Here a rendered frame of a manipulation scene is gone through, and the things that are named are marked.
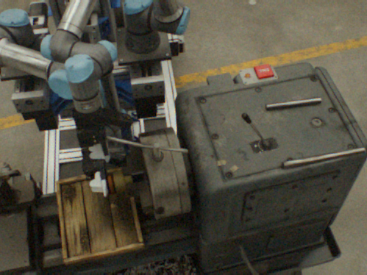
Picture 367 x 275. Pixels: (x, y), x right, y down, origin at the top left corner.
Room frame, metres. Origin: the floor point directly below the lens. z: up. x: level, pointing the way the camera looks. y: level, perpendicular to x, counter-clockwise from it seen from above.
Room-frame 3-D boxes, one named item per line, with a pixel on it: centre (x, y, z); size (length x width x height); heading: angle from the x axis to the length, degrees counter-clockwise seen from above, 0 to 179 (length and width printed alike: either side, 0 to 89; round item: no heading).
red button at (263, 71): (1.21, -0.32, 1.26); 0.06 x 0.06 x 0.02; 11
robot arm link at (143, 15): (1.51, 0.13, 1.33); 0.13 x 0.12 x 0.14; 67
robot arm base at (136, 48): (1.51, 0.14, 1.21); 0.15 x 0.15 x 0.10
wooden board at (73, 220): (0.85, 0.34, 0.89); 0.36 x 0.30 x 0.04; 11
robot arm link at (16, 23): (1.46, 0.64, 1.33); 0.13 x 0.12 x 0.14; 148
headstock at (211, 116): (1.00, -0.31, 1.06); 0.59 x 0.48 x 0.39; 101
